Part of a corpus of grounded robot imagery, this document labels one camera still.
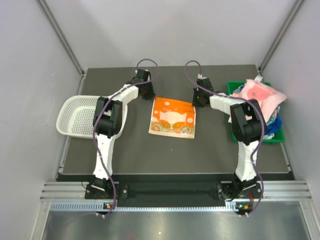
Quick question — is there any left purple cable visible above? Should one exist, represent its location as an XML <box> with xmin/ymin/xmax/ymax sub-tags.
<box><xmin>92</xmin><ymin>58</ymin><xmax>160</xmax><ymax>217</ymax></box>

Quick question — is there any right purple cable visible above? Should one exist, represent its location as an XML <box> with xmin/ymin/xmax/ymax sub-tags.
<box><xmin>183</xmin><ymin>59</ymin><xmax>266</xmax><ymax>217</ymax></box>

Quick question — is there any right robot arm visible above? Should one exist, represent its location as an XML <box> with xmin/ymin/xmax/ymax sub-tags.
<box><xmin>192</xmin><ymin>74</ymin><xmax>267</xmax><ymax>201</ymax></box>

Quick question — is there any purple cable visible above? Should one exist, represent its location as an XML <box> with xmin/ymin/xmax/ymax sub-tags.
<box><xmin>183</xmin><ymin>59</ymin><xmax>266</xmax><ymax>217</ymax></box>
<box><xmin>92</xmin><ymin>58</ymin><xmax>160</xmax><ymax>217</ymax></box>

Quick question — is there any blue patterned towel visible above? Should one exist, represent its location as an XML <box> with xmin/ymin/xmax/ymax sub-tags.
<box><xmin>263</xmin><ymin>109</ymin><xmax>282</xmax><ymax>140</ymax></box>

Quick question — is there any orange fox pattern towel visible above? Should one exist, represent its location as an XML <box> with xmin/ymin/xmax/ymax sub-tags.
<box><xmin>148</xmin><ymin>97</ymin><xmax>196</xmax><ymax>139</ymax></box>

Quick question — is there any grey slotted cable duct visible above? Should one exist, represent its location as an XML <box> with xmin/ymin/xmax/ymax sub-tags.
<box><xmin>50</xmin><ymin>201</ymin><xmax>245</xmax><ymax>213</ymax></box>

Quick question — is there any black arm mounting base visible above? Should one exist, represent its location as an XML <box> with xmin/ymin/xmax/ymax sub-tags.
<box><xmin>85</xmin><ymin>182</ymin><xmax>262</xmax><ymax>207</ymax></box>

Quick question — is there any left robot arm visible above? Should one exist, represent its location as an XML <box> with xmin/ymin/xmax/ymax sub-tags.
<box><xmin>85</xmin><ymin>69</ymin><xmax>155</xmax><ymax>199</ymax></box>

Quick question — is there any white perforated plastic basket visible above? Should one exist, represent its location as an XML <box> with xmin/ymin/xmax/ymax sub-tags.
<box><xmin>55</xmin><ymin>94</ymin><xmax>129</xmax><ymax>140</ymax></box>

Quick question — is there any pink patterned towel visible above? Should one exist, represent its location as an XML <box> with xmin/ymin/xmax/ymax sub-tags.
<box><xmin>232</xmin><ymin>79</ymin><xmax>287</xmax><ymax>123</ymax></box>

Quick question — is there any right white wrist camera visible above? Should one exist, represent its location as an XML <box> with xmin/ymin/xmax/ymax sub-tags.
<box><xmin>197</xmin><ymin>73</ymin><xmax>204</xmax><ymax>80</ymax></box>

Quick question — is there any green plastic bin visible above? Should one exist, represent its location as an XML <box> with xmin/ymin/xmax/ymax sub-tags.
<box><xmin>227</xmin><ymin>81</ymin><xmax>285</xmax><ymax>144</ymax></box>

